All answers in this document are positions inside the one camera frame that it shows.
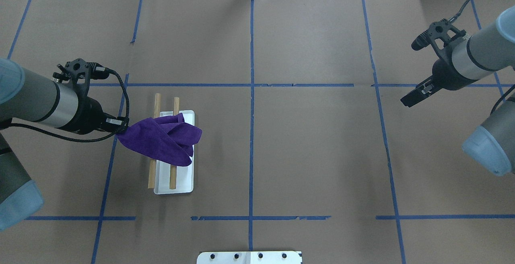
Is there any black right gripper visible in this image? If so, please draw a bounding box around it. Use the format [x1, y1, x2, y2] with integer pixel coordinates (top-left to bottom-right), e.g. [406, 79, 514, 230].
[400, 59, 463, 107]

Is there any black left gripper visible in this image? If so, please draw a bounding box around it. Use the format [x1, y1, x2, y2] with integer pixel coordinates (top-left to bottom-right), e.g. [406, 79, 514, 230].
[72, 95, 129, 134]

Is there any purple towel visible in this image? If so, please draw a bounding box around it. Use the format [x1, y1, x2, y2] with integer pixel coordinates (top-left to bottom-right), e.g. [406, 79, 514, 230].
[117, 113, 202, 167]

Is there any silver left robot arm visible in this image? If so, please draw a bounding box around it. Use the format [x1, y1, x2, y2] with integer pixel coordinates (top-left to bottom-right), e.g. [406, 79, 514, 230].
[0, 58, 129, 231]

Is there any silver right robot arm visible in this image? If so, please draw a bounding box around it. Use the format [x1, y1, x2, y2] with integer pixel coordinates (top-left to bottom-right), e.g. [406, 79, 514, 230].
[401, 6, 514, 177]

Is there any left wooden rack bar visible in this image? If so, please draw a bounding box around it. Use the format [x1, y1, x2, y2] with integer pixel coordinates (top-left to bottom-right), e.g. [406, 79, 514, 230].
[147, 93, 161, 189]

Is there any wooden rack bar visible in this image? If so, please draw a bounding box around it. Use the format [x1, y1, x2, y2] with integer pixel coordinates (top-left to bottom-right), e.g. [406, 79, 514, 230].
[169, 97, 180, 190]
[147, 93, 161, 189]

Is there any right wooden rack bar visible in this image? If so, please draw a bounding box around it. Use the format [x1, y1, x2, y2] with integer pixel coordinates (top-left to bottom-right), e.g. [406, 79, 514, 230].
[169, 97, 180, 190]

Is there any brown paper table cover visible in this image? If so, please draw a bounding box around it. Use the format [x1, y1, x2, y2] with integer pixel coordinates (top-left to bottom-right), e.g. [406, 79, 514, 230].
[1, 0, 514, 264]

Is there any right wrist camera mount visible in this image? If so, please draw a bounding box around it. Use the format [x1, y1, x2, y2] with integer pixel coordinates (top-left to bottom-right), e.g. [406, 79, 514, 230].
[411, 19, 468, 64]

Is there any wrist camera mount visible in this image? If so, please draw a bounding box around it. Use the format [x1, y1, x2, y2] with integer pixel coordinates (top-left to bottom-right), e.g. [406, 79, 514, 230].
[411, 19, 468, 64]
[53, 58, 111, 97]

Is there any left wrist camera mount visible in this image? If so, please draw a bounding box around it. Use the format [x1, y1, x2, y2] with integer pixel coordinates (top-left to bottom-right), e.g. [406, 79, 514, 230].
[53, 58, 111, 97]

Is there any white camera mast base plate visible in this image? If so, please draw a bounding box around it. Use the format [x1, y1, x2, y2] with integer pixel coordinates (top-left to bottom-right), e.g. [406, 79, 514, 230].
[196, 251, 303, 264]

